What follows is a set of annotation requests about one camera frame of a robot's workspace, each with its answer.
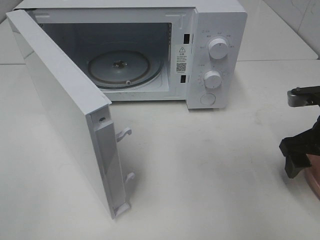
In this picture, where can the upper white power knob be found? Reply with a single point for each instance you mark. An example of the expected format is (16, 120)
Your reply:
(218, 48)

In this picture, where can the white microwave oven body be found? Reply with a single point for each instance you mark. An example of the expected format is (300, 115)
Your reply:
(85, 29)

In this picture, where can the lower white timer knob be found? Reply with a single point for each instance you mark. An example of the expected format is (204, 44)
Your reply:
(212, 79)

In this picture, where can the round white door release button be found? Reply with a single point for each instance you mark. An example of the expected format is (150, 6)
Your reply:
(208, 99)

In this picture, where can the white microwave door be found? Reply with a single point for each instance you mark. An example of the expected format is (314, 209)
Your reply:
(78, 110)

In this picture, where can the pink round plate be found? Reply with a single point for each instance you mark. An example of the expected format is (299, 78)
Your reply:
(313, 174)

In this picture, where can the glass microwave turntable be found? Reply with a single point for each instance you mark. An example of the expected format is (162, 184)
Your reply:
(122, 69)

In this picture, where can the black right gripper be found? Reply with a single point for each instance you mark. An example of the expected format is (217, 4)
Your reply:
(296, 148)

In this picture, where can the white warning label sticker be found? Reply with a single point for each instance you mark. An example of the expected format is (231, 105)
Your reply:
(182, 52)

